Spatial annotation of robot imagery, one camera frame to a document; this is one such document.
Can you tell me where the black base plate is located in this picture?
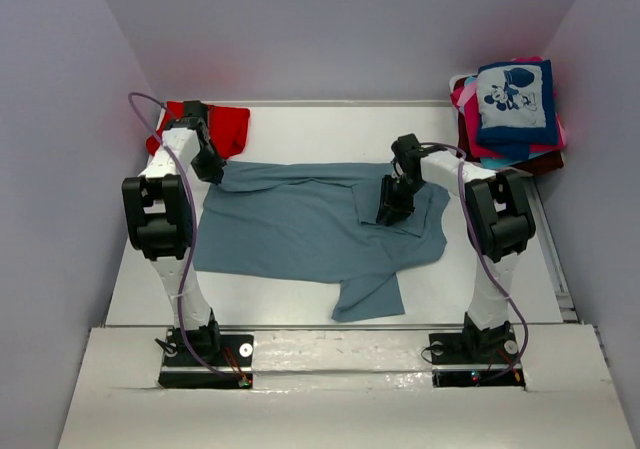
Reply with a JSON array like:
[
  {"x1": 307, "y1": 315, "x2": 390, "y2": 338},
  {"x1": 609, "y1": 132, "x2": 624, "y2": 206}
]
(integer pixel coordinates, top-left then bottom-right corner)
[
  {"x1": 154, "y1": 330, "x2": 255, "y2": 390},
  {"x1": 420, "y1": 332, "x2": 526, "y2": 389}
]

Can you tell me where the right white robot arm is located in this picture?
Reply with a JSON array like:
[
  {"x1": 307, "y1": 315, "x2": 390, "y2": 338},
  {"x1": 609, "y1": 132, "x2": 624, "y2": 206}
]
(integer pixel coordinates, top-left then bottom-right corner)
[{"x1": 376, "y1": 134, "x2": 536, "y2": 366}]

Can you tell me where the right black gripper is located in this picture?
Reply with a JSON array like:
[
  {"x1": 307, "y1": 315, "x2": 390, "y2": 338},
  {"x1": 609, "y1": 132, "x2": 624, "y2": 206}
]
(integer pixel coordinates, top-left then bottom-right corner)
[{"x1": 377, "y1": 174, "x2": 426, "y2": 226}]

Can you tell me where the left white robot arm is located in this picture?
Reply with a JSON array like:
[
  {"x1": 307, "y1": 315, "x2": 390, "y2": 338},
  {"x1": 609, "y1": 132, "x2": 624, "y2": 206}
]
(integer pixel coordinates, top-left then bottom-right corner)
[{"x1": 121, "y1": 101, "x2": 226, "y2": 370}]

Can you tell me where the dark maroon folded t-shirt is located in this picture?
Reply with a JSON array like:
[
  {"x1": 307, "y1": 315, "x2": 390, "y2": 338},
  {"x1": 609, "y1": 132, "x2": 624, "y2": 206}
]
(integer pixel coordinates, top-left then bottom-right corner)
[{"x1": 457, "y1": 114, "x2": 564, "y2": 176}]

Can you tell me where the white foam front board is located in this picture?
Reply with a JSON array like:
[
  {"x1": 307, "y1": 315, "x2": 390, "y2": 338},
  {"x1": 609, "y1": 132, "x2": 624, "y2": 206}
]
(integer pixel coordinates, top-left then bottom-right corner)
[{"x1": 60, "y1": 325, "x2": 634, "y2": 448}]

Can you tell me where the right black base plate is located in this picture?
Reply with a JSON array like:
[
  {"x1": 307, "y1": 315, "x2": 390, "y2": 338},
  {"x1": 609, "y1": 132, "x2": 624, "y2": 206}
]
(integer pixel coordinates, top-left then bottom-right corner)
[{"x1": 420, "y1": 332, "x2": 526, "y2": 389}]

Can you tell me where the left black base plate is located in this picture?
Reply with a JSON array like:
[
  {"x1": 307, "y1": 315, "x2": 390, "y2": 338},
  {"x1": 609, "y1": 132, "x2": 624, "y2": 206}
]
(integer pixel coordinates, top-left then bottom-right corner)
[{"x1": 154, "y1": 330, "x2": 255, "y2": 390}]

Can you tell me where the grey-blue t-shirt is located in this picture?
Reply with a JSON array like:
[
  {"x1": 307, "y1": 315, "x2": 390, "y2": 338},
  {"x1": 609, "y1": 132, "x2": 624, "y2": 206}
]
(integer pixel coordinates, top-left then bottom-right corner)
[{"x1": 193, "y1": 161, "x2": 450, "y2": 323}]

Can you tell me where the folded red t-shirt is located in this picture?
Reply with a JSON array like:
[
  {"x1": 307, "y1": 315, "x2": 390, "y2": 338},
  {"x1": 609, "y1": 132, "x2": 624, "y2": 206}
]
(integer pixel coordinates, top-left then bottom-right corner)
[{"x1": 156, "y1": 101, "x2": 250, "y2": 159}]

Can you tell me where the navy cartoon mouse t-shirt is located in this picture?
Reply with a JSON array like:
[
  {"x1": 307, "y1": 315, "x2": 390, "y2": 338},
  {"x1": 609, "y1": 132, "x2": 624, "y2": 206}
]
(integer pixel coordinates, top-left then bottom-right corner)
[{"x1": 475, "y1": 60, "x2": 560, "y2": 159}]

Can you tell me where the pink folded t-shirt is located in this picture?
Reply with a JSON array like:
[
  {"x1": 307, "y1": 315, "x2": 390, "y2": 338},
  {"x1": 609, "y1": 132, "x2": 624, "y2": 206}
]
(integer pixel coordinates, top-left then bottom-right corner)
[{"x1": 450, "y1": 75, "x2": 566, "y2": 163}]

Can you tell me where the teal folded t-shirt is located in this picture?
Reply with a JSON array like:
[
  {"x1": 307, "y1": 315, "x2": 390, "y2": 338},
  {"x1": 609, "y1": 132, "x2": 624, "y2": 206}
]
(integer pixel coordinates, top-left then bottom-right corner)
[{"x1": 480, "y1": 151, "x2": 536, "y2": 170}]

